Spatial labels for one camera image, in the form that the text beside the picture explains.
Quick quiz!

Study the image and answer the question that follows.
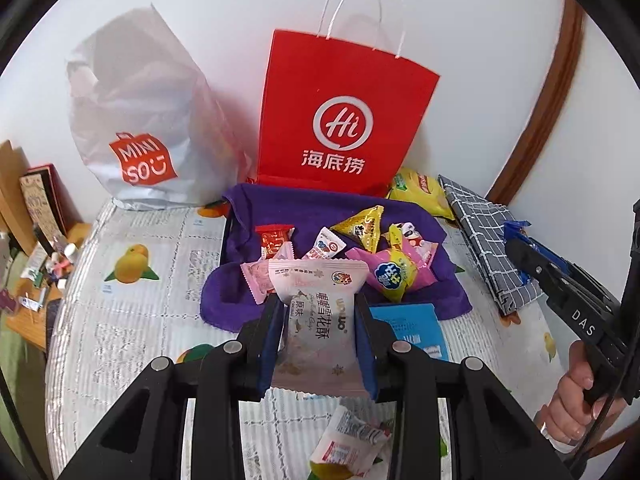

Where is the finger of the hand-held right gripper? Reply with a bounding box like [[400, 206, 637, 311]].
[[506, 237, 556, 306], [542, 255, 576, 286]]

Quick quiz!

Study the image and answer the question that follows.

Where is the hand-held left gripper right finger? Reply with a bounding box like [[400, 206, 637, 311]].
[[352, 294, 576, 480]]

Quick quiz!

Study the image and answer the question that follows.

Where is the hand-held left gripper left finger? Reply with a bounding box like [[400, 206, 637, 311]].
[[57, 295, 286, 480]]

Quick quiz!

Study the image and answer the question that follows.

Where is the dark blue snack wrapper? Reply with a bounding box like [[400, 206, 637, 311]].
[[504, 220, 571, 281]]

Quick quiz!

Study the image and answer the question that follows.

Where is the white pastry packet pink print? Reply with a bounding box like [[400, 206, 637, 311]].
[[268, 259, 371, 397]]

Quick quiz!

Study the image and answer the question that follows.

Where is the red candy packet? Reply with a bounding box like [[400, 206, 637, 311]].
[[255, 224, 296, 261]]

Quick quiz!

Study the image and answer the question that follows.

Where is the pink panda snack packet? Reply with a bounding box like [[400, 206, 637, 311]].
[[382, 221, 440, 271]]

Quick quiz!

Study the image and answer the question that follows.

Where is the person's right hand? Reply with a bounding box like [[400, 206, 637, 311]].
[[537, 342, 626, 446]]

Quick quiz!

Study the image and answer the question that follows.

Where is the purple towel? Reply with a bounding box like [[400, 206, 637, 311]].
[[200, 182, 473, 333]]

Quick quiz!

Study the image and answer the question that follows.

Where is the light blue flat packet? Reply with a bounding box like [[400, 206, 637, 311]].
[[371, 302, 449, 361]]

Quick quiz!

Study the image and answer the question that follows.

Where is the grey checked cloth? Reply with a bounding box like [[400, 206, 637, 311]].
[[437, 174, 543, 323]]

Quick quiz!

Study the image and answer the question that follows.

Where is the pink striped snack packet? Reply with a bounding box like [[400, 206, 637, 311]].
[[241, 259, 277, 306]]

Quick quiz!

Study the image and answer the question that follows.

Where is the yellow packet blue round logo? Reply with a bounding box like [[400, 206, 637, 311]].
[[369, 252, 420, 303]]

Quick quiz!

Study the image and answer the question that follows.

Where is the pink yellow snack packet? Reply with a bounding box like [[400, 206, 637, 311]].
[[345, 246, 437, 292]]

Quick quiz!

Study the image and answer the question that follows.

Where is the white packet red stripe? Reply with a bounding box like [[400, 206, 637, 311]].
[[309, 405, 393, 478]]

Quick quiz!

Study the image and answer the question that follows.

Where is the small white red packet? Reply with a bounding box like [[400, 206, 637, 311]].
[[306, 227, 348, 261]]

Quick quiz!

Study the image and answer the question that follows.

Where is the yellow triangular snack packet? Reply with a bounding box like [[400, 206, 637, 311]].
[[331, 205, 386, 254]]

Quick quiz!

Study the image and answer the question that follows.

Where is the yellow snack bag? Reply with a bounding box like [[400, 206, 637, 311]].
[[387, 167, 456, 221]]

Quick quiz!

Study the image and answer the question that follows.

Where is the cluster of small bottles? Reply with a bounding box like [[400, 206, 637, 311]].
[[20, 240, 81, 311]]

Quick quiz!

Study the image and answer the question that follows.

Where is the wooden side table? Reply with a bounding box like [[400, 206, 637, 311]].
[[0, 222, 93, 351]]

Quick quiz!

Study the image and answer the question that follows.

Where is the red paper bag white logo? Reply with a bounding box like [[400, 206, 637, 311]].
[[245, 0, 441, 198]]

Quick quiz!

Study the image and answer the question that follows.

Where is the white plastic bag red logo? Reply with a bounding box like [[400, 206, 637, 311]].
[[65, 4, 251, 211]]

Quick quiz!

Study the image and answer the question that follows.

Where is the dark patterned book red edge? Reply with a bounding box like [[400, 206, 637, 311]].
[[20, 162, 68, 256]]

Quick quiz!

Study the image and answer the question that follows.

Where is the wooden board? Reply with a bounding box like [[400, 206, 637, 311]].
[[0, 140, 36, 256]]

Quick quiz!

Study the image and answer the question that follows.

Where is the black cable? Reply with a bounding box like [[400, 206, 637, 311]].
[[570, 390, 626, 471]]

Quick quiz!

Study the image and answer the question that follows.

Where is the brown wooden door frame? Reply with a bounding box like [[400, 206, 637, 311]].
[[487, 0, 586, 206]]

